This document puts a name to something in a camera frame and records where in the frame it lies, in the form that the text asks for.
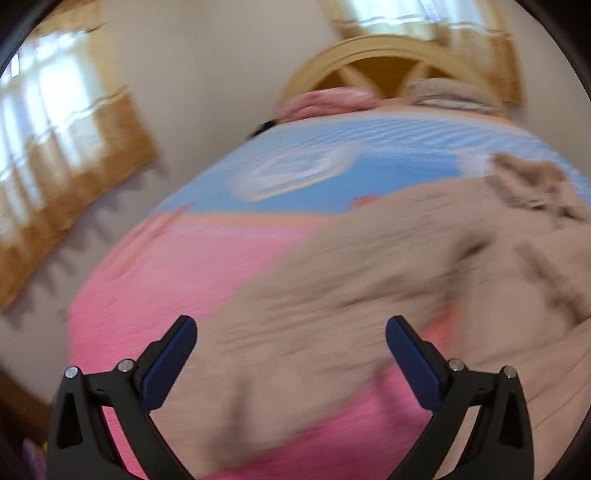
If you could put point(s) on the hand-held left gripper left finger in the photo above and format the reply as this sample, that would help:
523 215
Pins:
166 364

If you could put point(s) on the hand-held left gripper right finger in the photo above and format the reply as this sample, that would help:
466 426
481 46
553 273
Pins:
415 369

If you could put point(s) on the beige padded jacket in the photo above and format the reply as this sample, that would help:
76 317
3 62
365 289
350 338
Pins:
369 258

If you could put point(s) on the blue and pink printed blanket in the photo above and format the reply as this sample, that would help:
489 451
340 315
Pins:
184 277

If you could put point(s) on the brown wooden furniture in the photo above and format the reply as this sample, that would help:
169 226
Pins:
21 392

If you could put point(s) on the tan side window curtain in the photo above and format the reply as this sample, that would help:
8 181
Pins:
69 175

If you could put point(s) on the grey striped pillow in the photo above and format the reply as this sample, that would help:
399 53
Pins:
450 94

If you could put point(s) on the pink pillow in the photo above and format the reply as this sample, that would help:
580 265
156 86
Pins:
328 101

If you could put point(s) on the cream arched wooden headboard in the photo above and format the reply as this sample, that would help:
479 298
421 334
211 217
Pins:
392 46

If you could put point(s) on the tan curtain behind headboard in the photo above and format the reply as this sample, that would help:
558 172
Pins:
501 50

